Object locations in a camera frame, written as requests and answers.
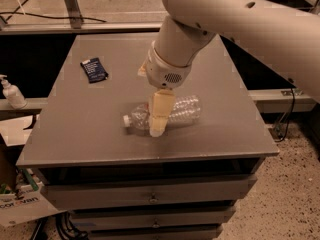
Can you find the grey drawer cabinet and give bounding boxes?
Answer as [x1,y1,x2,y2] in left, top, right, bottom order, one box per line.
[18,33,278,240]

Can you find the white pump dispenser bottle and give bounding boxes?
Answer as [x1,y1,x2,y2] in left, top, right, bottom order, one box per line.
[0,75,27,109]

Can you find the dark blue snack packet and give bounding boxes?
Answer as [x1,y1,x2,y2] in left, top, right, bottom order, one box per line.
[80,58,109,83]

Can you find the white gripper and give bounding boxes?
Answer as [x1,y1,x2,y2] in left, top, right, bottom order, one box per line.
[137,42,191,137]

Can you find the clear plastic water bottle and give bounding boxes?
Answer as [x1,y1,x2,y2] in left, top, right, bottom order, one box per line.
[123,95,202,130]

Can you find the white cardboard box with print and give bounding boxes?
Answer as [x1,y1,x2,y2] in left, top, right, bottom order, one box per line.
[0,182,60,227]

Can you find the black cable at right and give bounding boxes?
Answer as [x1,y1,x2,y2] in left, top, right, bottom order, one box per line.
[272,87,297,143]

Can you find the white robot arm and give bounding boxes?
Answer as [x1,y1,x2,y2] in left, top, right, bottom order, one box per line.
[140,0,320,137]

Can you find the metal frame rail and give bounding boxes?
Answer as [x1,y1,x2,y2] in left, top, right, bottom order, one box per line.
[0,0,320,36]

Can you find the black cable on floor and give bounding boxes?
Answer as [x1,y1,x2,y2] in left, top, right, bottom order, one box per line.
[0,0,107,24]

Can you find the black cables under cabinet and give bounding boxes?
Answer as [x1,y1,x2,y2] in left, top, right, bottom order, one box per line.
[31,212,89,240]

